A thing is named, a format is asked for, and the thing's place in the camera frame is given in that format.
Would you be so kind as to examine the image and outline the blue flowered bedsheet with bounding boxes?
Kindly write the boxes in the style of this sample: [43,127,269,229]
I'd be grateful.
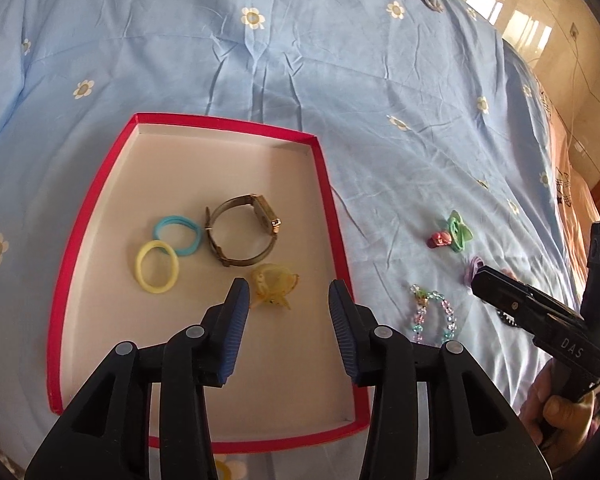
[0,0,587,480]

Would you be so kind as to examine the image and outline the yellow hair claw clip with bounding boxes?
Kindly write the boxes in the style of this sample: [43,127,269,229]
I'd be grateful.
[250,262,301,311]

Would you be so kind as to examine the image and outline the red shallow box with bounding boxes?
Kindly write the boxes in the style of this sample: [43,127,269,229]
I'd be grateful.
[46,112,374,456]

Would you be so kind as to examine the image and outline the pink printed blanket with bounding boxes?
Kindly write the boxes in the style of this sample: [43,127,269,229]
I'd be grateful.
[529,72,600,306]

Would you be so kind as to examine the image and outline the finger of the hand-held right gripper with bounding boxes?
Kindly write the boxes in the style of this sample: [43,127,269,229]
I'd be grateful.
[470,265,588,335]

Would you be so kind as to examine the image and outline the pastel beaded bracelet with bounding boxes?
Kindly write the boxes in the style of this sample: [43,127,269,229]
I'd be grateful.
[408,283,459,345]

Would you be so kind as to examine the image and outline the person's right hand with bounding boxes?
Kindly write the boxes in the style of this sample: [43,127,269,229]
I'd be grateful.
[522,360,600,457]

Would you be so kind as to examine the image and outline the gold mesh band wristwatch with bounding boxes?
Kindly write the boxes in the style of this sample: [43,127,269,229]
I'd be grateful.
[204,193,283,268]

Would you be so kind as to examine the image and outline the yellow hair tie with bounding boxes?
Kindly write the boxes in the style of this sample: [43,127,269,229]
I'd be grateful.
[134,240,181,294]

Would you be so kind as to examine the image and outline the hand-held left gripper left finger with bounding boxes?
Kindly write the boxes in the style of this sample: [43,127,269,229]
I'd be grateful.
[25,278,251,480]

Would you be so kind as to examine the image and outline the purple hair tie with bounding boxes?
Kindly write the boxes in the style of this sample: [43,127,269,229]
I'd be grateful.
[463,255,516,286]

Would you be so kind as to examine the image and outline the white wall cable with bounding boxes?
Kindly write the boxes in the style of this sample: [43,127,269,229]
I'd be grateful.
[566,22,590,157]

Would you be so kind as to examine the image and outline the green bow hair tie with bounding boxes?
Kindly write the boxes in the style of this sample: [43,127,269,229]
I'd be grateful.
[445,210,476,254]

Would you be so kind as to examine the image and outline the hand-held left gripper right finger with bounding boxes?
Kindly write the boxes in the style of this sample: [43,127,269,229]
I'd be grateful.
[328,280,553,480]

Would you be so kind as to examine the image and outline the blue hair tie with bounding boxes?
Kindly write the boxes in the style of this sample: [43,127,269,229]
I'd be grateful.
[152,215,204,257]

